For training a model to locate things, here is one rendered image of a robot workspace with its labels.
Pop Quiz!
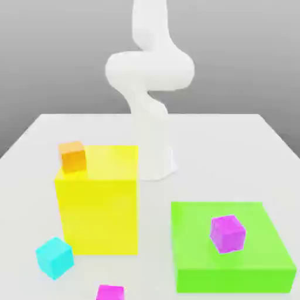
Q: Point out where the small orange cube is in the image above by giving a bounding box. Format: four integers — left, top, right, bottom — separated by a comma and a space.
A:
58, 140, 87, 175

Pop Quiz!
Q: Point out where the small purple cube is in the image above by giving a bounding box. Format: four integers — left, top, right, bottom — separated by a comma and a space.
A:
209, 214, 247, 254

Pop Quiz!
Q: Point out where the small cyan cube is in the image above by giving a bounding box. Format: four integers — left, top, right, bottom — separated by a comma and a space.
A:
35, 236, 75, 281

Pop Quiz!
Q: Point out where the small magenta cube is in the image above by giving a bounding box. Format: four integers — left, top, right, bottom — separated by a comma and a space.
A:
95, 284, 125, 300

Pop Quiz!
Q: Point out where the large yellow box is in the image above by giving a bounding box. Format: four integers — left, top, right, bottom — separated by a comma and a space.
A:
54, 145, 139, 256

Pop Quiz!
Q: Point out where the large green box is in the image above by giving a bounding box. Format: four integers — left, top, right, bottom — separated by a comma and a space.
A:
171, 201, 298, 294

